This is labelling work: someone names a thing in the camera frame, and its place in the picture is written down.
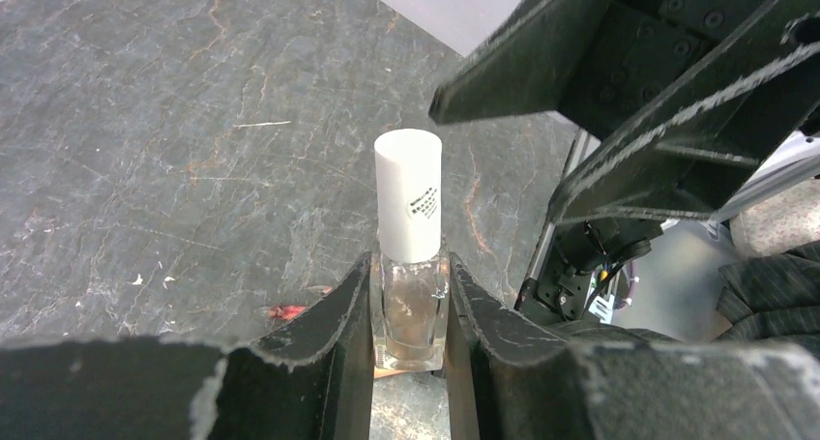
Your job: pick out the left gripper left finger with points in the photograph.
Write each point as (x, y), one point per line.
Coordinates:
(311, 378)

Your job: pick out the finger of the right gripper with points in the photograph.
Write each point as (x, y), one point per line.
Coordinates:
(524, 66)

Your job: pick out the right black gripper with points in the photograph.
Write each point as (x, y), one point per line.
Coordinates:
(687, 152)

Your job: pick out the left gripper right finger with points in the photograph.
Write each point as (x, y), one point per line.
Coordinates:
(509, 378)

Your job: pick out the clear nail polish bottle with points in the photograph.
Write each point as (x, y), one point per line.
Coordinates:
(410, 266)

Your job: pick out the black pinstripe sleeve forearm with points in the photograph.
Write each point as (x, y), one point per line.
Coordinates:
(772, 298)

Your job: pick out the mannequin hand with red nails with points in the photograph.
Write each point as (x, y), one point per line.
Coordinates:
(285, 313)

